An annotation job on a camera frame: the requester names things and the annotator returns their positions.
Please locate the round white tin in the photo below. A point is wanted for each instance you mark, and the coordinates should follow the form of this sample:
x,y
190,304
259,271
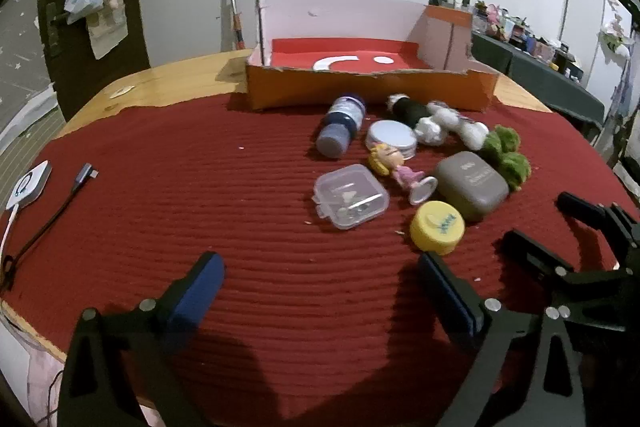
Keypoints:
x,y
392,134

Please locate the white plush dog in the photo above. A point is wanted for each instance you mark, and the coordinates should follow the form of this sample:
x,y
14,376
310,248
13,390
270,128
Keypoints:
x,y
470,132

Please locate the blonde doll figurine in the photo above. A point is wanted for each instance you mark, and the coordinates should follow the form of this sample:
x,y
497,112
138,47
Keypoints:
x,y
387,157

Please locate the pink cloth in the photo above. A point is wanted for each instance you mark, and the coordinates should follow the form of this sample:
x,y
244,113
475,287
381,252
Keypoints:
x,y
42,382

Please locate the white cabinet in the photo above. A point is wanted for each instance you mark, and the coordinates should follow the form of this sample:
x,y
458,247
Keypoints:
x,y
590,17

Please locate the green yarn pompom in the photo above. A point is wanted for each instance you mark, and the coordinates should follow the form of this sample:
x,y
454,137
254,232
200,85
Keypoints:
x,y
515,169
495,142

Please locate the brown paper bag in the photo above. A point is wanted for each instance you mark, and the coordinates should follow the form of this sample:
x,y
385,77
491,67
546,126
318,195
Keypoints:
x,y
107,37

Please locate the small white sticker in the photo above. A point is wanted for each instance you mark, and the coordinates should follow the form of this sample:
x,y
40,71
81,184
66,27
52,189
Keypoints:
x,y
121,91

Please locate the black and white plush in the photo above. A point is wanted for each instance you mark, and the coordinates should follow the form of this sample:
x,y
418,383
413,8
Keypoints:
x,y
407,112

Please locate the white charger pad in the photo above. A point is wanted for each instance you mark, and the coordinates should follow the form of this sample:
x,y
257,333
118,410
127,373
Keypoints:
x,y
27,184

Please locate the green cloth table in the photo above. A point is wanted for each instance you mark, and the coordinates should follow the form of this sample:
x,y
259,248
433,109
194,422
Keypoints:
x,y
540,77

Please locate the clear plastic box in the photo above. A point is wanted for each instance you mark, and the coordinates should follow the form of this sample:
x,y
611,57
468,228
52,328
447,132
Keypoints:
x,y
350,197

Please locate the grey eyeshadow case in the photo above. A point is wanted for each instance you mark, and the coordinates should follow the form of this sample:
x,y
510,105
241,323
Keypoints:
x,y
470,184

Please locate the blue glitter bottle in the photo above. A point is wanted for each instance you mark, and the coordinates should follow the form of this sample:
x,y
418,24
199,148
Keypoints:
x,y
340,127

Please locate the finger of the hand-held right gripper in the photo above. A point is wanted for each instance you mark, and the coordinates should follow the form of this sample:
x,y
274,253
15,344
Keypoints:
x,y
532,252
580,207

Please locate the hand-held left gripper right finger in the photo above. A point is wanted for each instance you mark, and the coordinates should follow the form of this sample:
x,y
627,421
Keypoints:
x,y
450,297

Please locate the red knitted mat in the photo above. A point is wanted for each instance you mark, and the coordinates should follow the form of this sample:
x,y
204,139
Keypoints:
x,y
250,207

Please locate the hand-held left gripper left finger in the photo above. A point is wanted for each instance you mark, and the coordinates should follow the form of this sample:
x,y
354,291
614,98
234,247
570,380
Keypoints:
x,y
200,287

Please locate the yellow bottle cap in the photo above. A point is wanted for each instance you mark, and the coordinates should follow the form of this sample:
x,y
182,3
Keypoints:
x,y
437,227

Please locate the orange cardboard box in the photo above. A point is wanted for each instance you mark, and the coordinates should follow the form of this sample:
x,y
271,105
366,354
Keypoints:
x,y
350,89

